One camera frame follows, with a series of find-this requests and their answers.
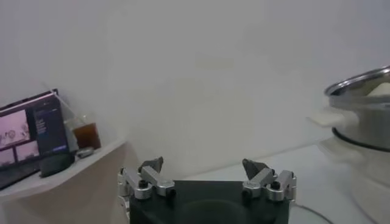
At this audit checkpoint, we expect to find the steel perforated steamer basket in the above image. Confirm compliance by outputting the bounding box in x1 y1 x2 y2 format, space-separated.
324 65 390 152

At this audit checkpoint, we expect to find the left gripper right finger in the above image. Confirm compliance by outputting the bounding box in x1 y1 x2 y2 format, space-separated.
242 158 297 203

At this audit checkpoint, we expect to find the white side table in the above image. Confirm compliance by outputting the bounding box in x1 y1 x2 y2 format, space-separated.
0 138 129 205

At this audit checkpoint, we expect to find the cream electric cooking pot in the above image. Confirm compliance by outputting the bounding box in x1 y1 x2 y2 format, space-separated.
307 106 390 224

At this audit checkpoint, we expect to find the white steamed baozi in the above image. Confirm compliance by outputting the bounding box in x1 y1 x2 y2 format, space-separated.
366 82 390 97

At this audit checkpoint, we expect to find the white work table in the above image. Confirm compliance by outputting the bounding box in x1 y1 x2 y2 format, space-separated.
182 142 390 224

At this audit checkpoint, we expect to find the black computer mouse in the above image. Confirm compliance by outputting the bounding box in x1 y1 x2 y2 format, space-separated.
38 152 76 178

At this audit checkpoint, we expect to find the plastic cup of iced coffee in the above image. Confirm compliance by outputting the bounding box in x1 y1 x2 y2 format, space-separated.
63 114 102 150

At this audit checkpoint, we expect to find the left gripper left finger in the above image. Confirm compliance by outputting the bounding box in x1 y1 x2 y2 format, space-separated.
118 156 177 201

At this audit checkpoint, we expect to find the clear drinking straw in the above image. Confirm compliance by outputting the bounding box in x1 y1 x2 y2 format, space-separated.
41 81 80 122

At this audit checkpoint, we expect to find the small round grey tin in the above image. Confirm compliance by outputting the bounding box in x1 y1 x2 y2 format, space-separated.
76 147 94 159

